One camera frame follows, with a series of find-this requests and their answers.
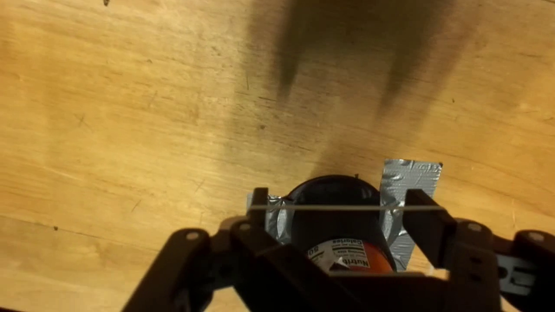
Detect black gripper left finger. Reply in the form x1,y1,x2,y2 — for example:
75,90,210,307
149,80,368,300
121,186,302,312

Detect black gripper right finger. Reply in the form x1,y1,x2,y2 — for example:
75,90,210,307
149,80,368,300
402,189,555,312

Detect thin stretched elastic band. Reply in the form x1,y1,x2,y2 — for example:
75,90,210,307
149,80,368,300
246,205,444,212

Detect dark bottle with orange label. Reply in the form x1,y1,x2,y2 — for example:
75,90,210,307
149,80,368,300
284,175,395,272

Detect grey duct tape patch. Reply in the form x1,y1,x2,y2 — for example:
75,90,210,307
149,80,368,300
253,160,442,272

